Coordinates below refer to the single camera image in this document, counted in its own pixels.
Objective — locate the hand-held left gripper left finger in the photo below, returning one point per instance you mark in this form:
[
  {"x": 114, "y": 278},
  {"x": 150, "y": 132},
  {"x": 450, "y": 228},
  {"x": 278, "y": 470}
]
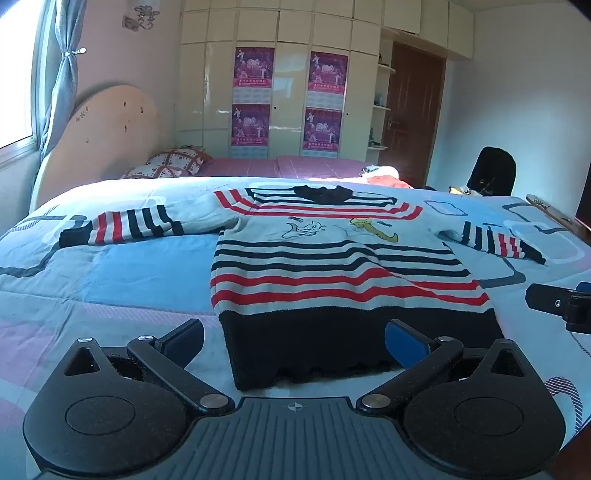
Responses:
[{"x": 182, "y": 339}]

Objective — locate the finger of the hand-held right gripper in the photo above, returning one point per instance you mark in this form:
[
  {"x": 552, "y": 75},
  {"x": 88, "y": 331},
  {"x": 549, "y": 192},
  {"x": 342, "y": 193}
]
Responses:
[{"x": 547, "y": 300}]

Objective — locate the striped knit sweater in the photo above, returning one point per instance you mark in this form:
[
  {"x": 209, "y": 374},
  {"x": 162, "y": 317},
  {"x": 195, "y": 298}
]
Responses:
[{"x": 323, "y": 277}]

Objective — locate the wall lamp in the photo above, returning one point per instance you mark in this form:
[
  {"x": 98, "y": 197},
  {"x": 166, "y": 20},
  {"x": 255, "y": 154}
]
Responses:
[{"x": 143, "y": 16}]

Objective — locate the corner shelf unit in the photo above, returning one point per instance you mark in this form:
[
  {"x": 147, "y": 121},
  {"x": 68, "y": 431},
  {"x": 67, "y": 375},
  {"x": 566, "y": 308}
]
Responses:
[{"x": 381, "y": 108}]

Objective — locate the black chair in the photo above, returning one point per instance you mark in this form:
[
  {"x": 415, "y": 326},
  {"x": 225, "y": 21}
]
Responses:
[{"x": 491, "y": 168}]

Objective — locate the blue curtain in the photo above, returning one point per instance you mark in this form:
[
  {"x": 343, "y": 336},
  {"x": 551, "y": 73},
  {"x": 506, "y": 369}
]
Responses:
[{"x": 62, "y": 92}]

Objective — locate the window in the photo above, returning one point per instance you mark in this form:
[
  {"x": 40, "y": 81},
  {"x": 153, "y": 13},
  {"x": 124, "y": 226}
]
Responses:
[{"x": 18, "y": 69}]

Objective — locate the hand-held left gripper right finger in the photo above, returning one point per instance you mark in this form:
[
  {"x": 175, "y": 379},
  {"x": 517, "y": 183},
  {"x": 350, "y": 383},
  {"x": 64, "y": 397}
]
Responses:
[{"x": 406, "y": 344}]

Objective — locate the red cloth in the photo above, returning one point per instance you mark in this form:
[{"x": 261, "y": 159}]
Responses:
[{"x": 392, "y": 182}]

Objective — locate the pink checked bed sheet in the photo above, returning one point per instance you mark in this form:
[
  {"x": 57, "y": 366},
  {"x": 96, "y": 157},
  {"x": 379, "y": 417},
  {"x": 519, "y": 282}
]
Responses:
[{"x": 258, "y": 167}]

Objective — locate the purple wall poster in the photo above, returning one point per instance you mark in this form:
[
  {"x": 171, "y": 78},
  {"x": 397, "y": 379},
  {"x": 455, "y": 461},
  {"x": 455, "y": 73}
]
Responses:
[
  {"x": 322, "y": 131},
  {"x": 254, "y": 69},
  {"x": 250, "y": 129},
  {"x": 328, "y": 76}
]

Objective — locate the brown wooden door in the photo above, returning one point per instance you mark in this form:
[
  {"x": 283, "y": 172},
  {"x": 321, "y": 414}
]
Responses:
[{"x": 413, "y": 115}]

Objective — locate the cream rounded headboard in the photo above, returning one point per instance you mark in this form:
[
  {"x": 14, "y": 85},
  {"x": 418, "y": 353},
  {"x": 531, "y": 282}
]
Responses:
[{"x": 111, "y": 134}]

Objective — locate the cream glossy wardrobe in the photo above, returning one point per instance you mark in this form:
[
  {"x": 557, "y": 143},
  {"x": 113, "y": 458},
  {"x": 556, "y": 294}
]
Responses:
[{"x": 291, "y": 83}]

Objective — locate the heart print pillow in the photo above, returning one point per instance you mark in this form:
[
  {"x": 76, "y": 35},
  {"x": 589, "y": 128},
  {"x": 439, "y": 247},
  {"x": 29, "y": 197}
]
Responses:
[
  {"x": 178, "y": 159},
  {"x": 154, "y": 172}
]

